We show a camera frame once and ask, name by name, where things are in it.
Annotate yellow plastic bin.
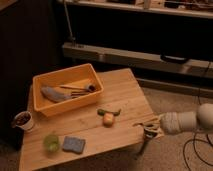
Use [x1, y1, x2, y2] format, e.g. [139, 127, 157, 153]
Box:
[33, 63, 104, 117]

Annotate silver metal cup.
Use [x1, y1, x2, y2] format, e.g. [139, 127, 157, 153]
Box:
[144, 127, 158, 140]

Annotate grey cloth in bin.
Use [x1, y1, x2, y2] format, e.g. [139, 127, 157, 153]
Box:
[41, 87, 71, 103]

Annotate black cable on floor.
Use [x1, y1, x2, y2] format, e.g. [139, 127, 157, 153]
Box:
[182, 96, 213, 171]

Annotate green toy vegetable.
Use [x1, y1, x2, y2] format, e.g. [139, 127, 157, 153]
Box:
[97, 109, 121, 116]

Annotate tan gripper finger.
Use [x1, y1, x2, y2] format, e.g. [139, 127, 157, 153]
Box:
[145, 124, 160, 132]
[143, 115, 161, 124]

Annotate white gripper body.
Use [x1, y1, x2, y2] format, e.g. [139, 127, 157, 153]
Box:
[160, 112, 181, 135]

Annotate green plastic cup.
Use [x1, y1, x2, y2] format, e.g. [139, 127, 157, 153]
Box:
[43, 134, 60, 153]

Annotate wooden utensil in bin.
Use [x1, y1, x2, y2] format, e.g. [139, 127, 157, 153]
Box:
[59, 84, 96, 92]

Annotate blue grey sponge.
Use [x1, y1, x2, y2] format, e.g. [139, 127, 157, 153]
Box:
[62, 136, 86, 154]

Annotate white cup with dark contents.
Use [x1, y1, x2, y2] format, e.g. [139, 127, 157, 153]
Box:
[12, 111, 34, 131]

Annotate wooden table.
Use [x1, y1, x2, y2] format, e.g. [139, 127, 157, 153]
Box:
[19, 69, 155, 171]

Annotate orange toy fruit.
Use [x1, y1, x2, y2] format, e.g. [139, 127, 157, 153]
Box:
[103, 113, 115, 127]

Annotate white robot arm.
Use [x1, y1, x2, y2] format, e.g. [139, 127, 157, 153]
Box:
[143, 103, 213, 135]

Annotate grey metal shelf rail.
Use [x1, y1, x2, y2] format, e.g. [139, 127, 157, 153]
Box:
[62, 42, 213, 79]

